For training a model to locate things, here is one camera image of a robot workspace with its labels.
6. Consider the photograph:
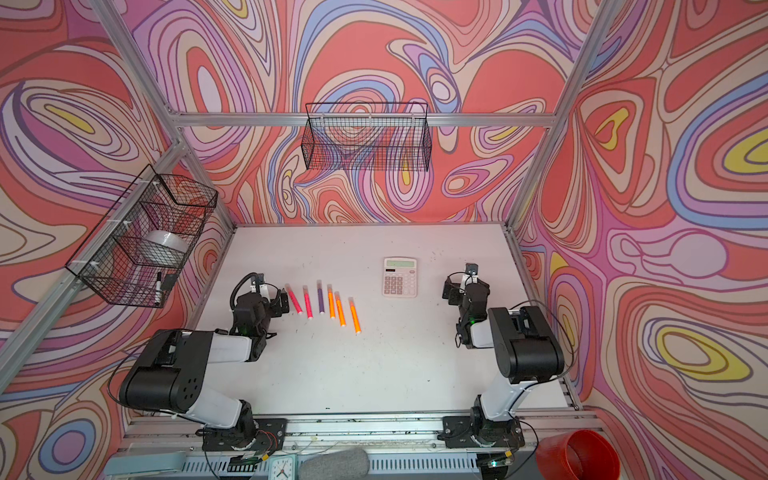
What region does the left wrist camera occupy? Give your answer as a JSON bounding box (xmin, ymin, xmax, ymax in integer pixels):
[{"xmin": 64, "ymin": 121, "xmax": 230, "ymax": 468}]
[{"xmin": 249, "ymin": 272, "xmax": 269, "ymax": 298}]

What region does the silver tape roll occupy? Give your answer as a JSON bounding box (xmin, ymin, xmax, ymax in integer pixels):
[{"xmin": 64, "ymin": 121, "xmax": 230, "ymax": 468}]
[{"xmin": 145, "ymin": 230, "xmax": 188, "ymax": 252}]

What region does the black wire basket wall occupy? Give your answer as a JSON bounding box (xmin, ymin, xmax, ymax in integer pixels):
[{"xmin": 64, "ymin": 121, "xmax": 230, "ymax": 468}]
[
  {"xmin": 66, "ymin": 166, "xmax": 218, "ymax": 308},
  {"xmin": 301, "ymin": 101, "xmax": 433, "ymax": 172}
]

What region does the pink desk calculator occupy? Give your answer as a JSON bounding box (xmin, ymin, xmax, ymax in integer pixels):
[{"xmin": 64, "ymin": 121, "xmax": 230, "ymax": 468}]
[{"xmin": 382, "ymin": 257, "xmax": 418, "ymax": 299}]

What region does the black wire basket left wall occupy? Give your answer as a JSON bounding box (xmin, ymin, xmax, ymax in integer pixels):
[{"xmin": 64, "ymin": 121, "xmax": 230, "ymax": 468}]
[{"xmin": 66, "ymin": 166, "xmax": 218, "ymax": 308}]

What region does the small white clock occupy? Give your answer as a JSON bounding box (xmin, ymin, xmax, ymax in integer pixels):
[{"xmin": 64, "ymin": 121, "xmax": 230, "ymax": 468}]
[{"xmin": 268, "ymin": 455, "xmax": 298, "ymax": 480}]

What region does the grey foam microphone cover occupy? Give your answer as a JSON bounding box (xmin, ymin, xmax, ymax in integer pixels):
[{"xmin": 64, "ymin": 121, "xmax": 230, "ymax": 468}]
[{"xmin": 298, "ymin": 448, "xmax": 370, "ymax": 480}]

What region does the orange pen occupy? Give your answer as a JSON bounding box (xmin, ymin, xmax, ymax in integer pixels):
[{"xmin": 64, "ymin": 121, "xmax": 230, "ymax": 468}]
[
  {"xmin": 334, "ymin": 292, "xmax": 347, "ymax": 327},
  {"xmin": 327, "ymin": 284, "xmax": 337, "ymax": 319},
  {"xmin": 349, "ymin": 303, "xmax": 362, "ymax": 335}
]

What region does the purple pen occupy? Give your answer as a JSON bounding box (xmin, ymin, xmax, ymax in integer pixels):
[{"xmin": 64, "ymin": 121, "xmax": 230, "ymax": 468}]
[{"xmin": 316, "ymin": 280, "xmax": 326, "ymax": 314}]

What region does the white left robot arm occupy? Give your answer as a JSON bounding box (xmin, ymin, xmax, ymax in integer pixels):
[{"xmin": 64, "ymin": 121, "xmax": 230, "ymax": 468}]
[{"xmin": 117, "ymin": 290, "xmax": 290, "ymax": 452}]

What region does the red bucket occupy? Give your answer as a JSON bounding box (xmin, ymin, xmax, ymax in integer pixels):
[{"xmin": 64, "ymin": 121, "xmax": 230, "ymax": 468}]
[{"xmin": 535, "ymin": 430, "xmax": 621, "ymax": 480}]

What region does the black wire basket back wall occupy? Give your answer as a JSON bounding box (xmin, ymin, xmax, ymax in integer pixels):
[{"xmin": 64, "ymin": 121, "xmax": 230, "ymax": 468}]
[{"xmin": 301, "ymin": 101, "xmax": 433, "ymax": 172}]

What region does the pink pen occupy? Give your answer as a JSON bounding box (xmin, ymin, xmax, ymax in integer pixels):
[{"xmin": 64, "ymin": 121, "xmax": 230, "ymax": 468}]
[
  {"xmin": 285, "ymin": 284, "xmax": 303, "ymax": 314},
  {"xmin": 302, "ymin": 285, "xmax": 314, "ymax": 319}
]

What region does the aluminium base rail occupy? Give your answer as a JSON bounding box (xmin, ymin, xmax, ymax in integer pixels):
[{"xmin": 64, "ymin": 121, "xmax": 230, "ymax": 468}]
[{"xmin": 117, "ymin": 409, "xmax": 604, "ymax": 479}]

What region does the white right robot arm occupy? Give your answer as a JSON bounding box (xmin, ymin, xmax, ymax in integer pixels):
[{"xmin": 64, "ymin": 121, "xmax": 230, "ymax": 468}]
[{"xmin": 438, "ymin": 273, "xmax": 565, "ymax": 451}]

